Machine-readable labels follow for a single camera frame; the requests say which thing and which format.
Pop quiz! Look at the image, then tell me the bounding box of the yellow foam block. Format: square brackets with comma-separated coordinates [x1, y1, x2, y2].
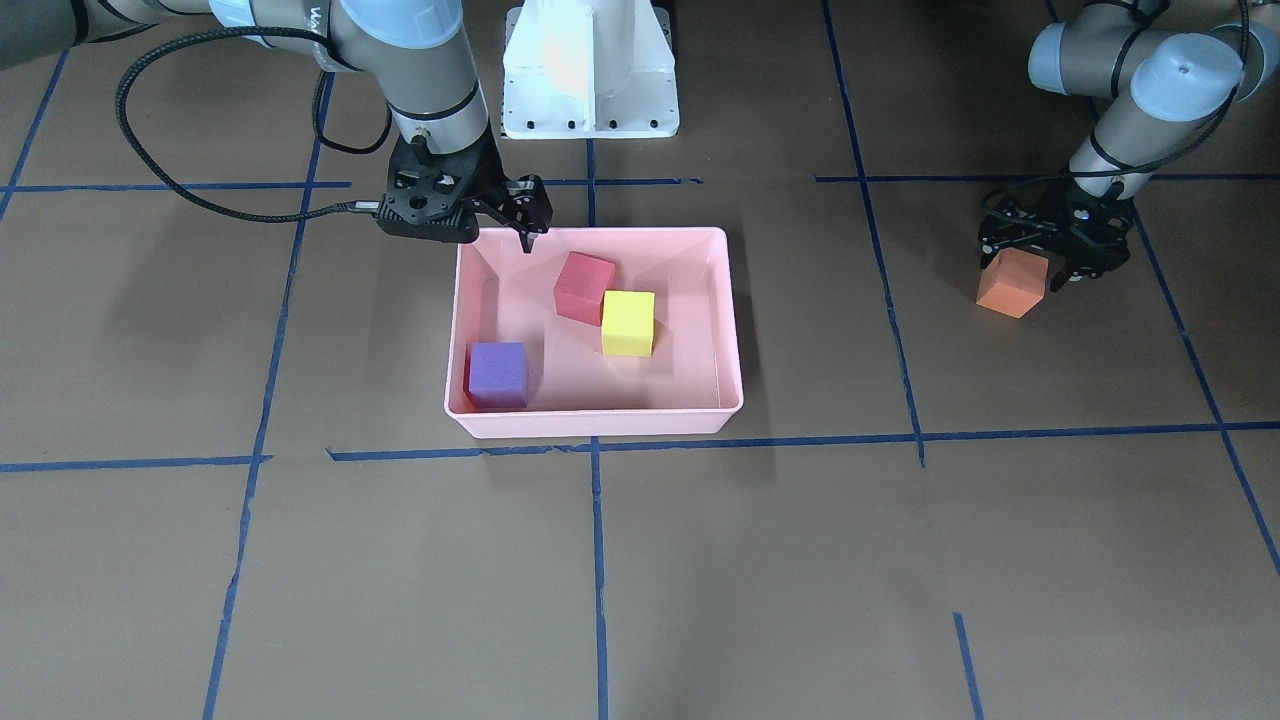
[600, 290, 657, 357]

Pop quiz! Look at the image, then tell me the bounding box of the purple foam block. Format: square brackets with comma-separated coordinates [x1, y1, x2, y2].
[466, 342, 530, 410]

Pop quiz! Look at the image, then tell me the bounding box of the red foam block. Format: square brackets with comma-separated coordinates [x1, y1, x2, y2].
[553, 251, 616, 327]

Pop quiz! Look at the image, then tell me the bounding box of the black braided cable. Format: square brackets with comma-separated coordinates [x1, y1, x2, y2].
[115, 27, 396, 223]

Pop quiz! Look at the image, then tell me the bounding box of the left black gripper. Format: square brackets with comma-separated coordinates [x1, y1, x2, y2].
[978, 178, 1134, 293]

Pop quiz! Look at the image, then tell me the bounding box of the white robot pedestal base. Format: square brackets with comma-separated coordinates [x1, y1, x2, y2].
[500, 1, 681, 140]

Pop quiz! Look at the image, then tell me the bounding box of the pink plastic bin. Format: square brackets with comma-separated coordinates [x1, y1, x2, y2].
[443, 227, 744, 439]

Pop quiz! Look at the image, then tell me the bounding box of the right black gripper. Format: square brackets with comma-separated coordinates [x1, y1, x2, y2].
[376, 135, 554, 254]

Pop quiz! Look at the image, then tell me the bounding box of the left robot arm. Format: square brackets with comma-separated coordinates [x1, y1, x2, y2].
[978, 1, 1277, 290]

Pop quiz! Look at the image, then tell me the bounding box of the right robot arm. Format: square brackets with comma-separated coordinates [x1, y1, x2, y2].
[1, 1, 553, 252]

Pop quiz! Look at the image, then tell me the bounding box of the orange foam block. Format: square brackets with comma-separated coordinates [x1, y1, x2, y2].
[975, 249, 1050, 319]

